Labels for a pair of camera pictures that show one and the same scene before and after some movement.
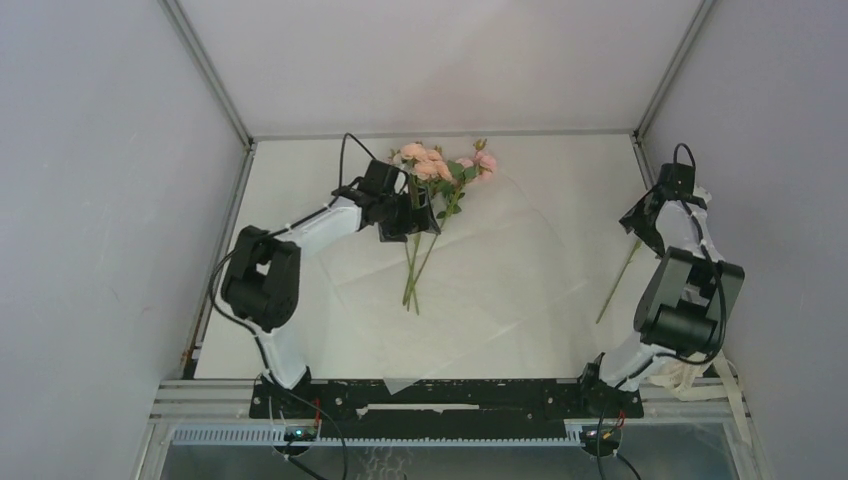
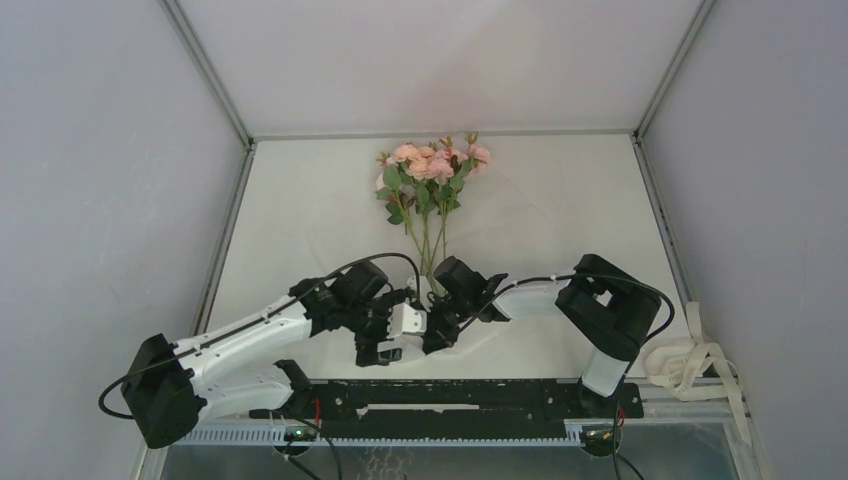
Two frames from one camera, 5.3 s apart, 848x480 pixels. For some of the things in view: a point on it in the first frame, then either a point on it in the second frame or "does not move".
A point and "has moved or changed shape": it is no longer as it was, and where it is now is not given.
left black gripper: (416, 221) to (366, 347)
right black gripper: (636, 219) to (438, 333)
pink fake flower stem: (617, 282) to (443, 167)
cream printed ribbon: (704, 377) does not move
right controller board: (601, 435) does not move
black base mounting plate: (442, 408) does not move
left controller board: (300, 433) does not move
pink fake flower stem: (445, 180) has moved or changed shape
